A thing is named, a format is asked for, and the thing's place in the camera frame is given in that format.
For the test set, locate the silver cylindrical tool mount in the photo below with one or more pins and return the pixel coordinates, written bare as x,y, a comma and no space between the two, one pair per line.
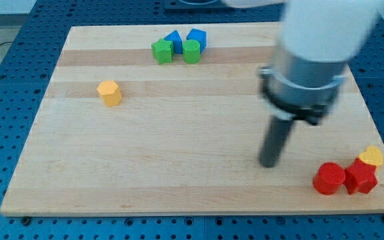
302,89

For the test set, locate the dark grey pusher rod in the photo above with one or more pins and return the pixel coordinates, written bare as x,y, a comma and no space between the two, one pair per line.
276,137

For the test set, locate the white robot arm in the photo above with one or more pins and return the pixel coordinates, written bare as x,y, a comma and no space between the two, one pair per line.
326,30

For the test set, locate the yellow heart block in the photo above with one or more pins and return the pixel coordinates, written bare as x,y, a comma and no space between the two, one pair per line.
372,156

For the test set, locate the yellow hexagon block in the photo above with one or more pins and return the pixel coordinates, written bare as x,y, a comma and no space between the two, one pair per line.
109,93

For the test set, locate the red cylinder block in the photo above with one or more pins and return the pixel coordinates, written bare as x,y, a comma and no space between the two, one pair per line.
329,178

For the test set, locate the red star block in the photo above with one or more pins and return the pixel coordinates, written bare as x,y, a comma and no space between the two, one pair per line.
360,177

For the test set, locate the blue cube block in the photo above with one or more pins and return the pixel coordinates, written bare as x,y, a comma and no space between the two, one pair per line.
200,36

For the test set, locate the green cylinder block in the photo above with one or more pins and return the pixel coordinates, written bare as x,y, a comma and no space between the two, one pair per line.
191,51

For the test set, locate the blue triangle block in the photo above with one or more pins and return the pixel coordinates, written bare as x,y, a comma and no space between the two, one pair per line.
176,40

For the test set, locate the wooden board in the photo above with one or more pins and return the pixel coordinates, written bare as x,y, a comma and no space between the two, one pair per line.
185,138

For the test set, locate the green star block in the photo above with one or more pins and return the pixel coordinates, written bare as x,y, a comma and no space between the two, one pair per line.
163,51

